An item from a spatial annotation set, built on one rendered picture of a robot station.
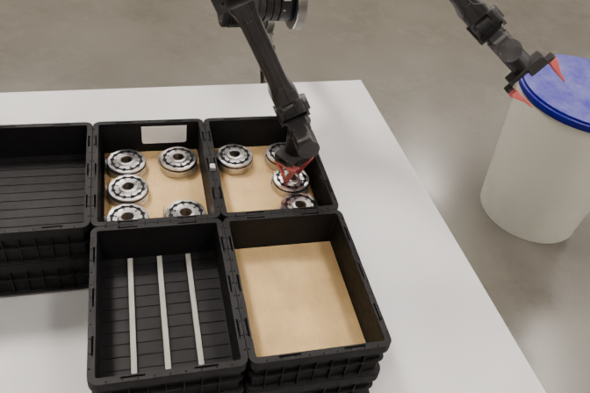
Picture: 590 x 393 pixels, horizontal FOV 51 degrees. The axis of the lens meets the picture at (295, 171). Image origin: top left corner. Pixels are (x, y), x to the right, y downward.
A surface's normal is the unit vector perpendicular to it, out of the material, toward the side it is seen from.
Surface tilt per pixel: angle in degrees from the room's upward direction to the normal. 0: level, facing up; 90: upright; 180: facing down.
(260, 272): 0
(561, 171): 94
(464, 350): 0
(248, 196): 0
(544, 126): 94
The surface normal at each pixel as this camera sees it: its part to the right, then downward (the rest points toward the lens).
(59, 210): 0.12, -0.75
